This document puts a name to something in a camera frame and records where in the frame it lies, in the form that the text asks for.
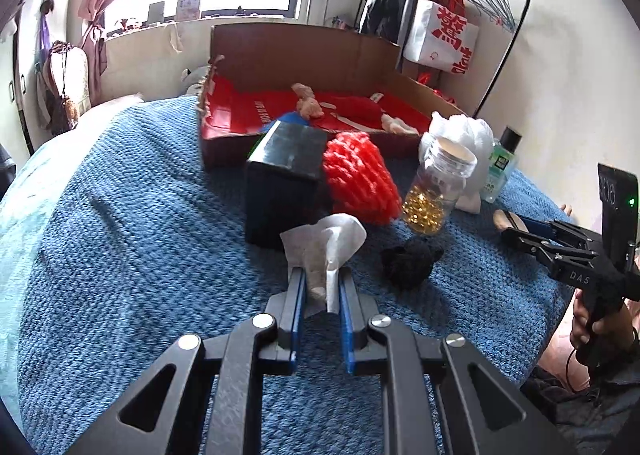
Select cream plush piece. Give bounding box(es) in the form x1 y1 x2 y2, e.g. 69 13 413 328
381 114 418 134

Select beige sponge with black strap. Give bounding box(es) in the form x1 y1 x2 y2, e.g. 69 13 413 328
492 210 531 236

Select red knitted pouch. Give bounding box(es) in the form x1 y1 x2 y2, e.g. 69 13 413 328
332 94 386 130

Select glass jar of golden beads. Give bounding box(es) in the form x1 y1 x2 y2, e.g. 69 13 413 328
402 137 478 235

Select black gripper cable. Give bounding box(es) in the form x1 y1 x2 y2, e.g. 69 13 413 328
564 345 607 402

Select brown patterned handbag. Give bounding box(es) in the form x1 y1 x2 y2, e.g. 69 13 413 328
52 95 81 133

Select white tissue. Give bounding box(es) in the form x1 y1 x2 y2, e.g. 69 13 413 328
280 214 367 313

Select green liquid bottle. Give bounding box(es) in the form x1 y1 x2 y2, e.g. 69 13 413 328
481 126 522 203

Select black knitted pouch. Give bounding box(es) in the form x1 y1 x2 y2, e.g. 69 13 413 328
381 239 445 291

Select dark printed box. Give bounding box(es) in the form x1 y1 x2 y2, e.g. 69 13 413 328
245 121 331 250

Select white paper bag red print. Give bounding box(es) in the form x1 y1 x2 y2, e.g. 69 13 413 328
402 0 480 76

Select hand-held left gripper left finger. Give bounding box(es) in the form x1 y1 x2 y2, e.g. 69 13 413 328
65 266 307 455

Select white mesh bath sponge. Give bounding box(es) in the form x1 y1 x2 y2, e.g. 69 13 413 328
419 112 496 213

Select person's right hand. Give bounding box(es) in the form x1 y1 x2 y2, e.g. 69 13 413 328
570 293 640 377

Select purple hanging bag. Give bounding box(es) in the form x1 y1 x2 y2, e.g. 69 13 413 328
37 0 56 66

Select grey husky plush toy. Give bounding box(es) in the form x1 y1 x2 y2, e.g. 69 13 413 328
180 66 213 96

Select black clothes rack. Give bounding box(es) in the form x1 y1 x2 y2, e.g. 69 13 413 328
357 0 532 118

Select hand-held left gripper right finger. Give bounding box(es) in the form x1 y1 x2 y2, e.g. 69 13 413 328
337 267 576 455

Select blue towel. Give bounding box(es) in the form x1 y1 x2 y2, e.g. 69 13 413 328
262 111 308 136

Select blue knitted blanket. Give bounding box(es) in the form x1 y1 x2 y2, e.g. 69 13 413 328
15 95 581 455

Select red plastic bag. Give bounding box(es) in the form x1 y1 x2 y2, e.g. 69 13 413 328
417 71 458 106

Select chair with white cushion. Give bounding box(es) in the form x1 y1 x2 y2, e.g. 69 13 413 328
37 40 91 136

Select cardboard box with red lining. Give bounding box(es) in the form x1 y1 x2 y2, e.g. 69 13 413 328
196 24 468 170

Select red mesh bath sponge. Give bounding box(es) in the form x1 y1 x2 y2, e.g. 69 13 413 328
322 131 402 226

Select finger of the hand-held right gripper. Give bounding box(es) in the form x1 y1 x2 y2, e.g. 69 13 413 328
501 227 601 261
522 219 601 248

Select dark hanging clothes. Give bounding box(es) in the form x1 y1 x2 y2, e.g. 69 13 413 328
361 0 416 43

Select person's dark clothing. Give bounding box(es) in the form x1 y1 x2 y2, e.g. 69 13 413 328
520 365 640 455

